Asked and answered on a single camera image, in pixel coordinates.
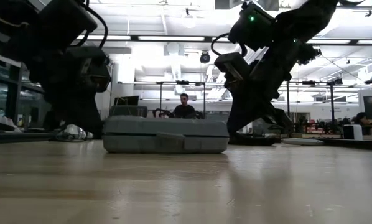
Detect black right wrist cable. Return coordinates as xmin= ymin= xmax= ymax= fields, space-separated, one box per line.
xmin=210 ymin=32 xmax=248 ymax=58

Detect plain black work glove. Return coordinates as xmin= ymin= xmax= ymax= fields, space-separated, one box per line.
xmin=228 ymin=132 xmax=277 ymax=147

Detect grey office chair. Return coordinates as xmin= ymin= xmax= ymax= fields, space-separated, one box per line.
xmin=109 ymin=105 xmax=149 ymax=118

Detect round white ceiling lamp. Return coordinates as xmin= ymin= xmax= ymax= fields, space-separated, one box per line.
xmin=181 ymin=14 xmax=197 ymax=29

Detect black ceiling camera cluster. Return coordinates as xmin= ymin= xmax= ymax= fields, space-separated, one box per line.
xmin=297 ymin=43 xmax=323 ymax=66

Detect dark computer monitor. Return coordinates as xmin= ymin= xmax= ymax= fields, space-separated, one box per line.
xmin=362 ymin=95 xmax=372 ymax=121
xmin=113 ymin=95 xmax=140 ymax=106

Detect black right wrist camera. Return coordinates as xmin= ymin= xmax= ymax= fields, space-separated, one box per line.
xmin=213 ymin=52 xmax=253 ymax=91

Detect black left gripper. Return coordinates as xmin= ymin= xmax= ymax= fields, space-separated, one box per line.
xmin=26 ymin=46 xmax=104 ymax=139

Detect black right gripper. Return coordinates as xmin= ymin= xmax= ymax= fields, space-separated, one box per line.
xmin=227 ymin=39 xmax=302 ymax=135

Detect white box device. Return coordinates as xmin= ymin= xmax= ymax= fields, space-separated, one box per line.
xmin=343 ymin=124 xmax=364 ymax=141

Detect grey plastic tool case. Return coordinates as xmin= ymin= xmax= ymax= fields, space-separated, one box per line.
xmin=101 ymin=115 xmax=230 ymax=154

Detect clear safety glasses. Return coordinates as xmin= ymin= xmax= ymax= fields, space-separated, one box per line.
xmin=55 ymin=123 xmax=95 ymax=142

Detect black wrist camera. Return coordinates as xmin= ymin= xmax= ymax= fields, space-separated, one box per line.
xmin=64 ymin=45 xmax=113 ymax=93
xmin=213 ymin=52 xmax=253 ymax=91

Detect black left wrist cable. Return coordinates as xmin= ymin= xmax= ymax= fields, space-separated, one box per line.
xmin=70 ymin=0 xmax=109 ymax=50

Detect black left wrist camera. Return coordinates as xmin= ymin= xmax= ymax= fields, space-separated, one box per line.
xmin=64 ymin=45 xmax=113 ymax=93

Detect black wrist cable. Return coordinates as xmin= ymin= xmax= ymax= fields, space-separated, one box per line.
xmin=70 ymin=0 xmax=109 ymax=50
xmin=210 ymin=32 xmax=248 ymax=58

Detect red parts bins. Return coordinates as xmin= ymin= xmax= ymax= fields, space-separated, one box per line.
xmin=304 ymin=119 xmax=327 ymax=134

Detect black round ceiling spotlight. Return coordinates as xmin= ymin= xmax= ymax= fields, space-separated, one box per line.
xmin=199 ymin=50 xmax=212 ymax=65

